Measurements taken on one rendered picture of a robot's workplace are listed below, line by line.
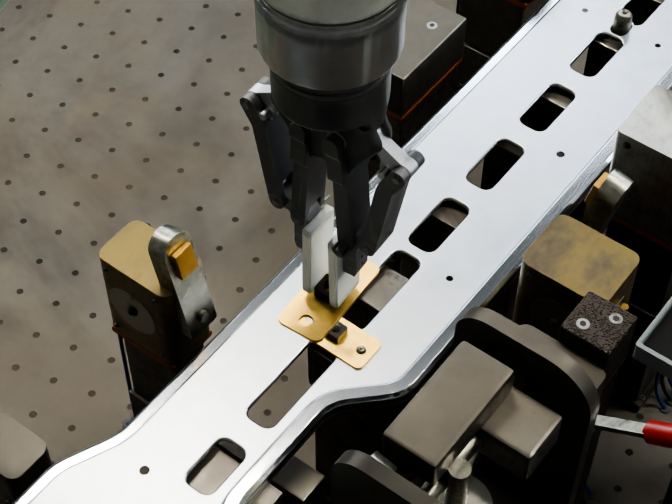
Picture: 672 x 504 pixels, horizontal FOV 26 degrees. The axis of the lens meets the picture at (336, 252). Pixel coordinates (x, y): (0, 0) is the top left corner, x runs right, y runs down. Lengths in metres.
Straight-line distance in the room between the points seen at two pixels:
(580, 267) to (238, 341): 0.33
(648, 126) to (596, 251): 0.14
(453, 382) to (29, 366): 0.75
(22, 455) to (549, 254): 0.51
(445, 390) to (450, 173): 0.43
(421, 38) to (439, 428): 0.61
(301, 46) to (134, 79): 1.22
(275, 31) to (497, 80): 0.79
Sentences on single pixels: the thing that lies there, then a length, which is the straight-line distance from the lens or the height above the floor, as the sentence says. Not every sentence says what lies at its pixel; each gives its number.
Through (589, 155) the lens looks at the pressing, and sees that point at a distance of 1.54.
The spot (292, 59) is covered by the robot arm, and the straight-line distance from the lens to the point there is 0.84.
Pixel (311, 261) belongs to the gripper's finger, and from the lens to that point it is 1.03.
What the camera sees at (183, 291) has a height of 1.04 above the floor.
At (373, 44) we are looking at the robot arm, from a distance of 0.84.
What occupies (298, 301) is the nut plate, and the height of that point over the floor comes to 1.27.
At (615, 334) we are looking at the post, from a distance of 1.28.
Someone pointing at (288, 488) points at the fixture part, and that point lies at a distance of 1.44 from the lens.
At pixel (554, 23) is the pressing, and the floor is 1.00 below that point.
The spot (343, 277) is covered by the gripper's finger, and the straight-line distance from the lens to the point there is 1.04.
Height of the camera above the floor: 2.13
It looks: 52 degrees down
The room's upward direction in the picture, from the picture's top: straight up
